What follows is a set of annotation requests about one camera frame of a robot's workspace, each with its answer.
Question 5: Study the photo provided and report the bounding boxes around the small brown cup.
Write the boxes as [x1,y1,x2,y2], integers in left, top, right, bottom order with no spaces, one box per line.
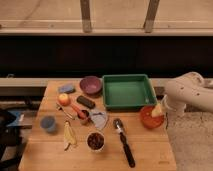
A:
[80,110,90,125]

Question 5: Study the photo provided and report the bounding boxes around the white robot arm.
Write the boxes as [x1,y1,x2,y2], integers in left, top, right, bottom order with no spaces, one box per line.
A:
[154,72,213,117]

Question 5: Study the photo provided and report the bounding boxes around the yellow banana peel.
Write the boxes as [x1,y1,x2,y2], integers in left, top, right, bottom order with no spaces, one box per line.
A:
[64,121,77,151]

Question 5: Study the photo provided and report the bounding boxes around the blue sponge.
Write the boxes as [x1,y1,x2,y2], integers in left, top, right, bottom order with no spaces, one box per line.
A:
[58,84,75,93]

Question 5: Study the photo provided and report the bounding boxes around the green plastic tray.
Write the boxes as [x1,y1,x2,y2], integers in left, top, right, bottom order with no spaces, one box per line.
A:
[102,74,157,110]

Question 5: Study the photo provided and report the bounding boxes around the black handled ice cream scoop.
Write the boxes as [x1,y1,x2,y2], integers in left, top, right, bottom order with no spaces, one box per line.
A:
[113,118,135,168]

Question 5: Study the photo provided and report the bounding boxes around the yellow red apple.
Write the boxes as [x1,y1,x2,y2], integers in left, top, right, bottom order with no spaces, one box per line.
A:
[58,93,71,106]

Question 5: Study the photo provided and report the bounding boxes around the blue plastic cup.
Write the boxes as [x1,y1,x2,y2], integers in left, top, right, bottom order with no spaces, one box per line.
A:
[40,116,56,133]

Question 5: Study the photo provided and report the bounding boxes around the white cup with brown contents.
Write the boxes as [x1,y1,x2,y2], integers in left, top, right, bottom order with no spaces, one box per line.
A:
[86,132,105,153]

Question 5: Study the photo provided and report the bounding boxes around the wooden table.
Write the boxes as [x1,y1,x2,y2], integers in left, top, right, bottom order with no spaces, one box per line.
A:
[19,81,177,171]

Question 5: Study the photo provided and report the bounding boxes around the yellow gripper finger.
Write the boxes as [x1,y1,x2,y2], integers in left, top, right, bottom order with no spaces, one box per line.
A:
[151,103,163,117]

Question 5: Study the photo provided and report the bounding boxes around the black chair with blue item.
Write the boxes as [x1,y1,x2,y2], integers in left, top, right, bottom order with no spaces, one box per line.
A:
[0,108,22,171]

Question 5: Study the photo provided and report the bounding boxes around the red orange bowl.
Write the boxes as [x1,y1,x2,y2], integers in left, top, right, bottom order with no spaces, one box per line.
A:
[139,106,164,129]

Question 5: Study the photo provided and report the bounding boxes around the red handled spoon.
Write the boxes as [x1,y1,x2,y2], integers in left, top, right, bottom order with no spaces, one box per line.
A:
[70,103,87,119]

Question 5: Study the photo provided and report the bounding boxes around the purple bowl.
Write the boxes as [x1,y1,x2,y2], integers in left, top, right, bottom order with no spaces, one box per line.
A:
[79,76,102,95]

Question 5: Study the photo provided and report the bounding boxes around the black rectangular block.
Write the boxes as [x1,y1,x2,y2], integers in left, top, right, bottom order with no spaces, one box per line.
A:
[77,96,95,109]

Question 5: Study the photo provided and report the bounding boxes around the silver metal fork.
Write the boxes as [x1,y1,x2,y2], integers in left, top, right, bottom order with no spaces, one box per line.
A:
[56,103,75,120]

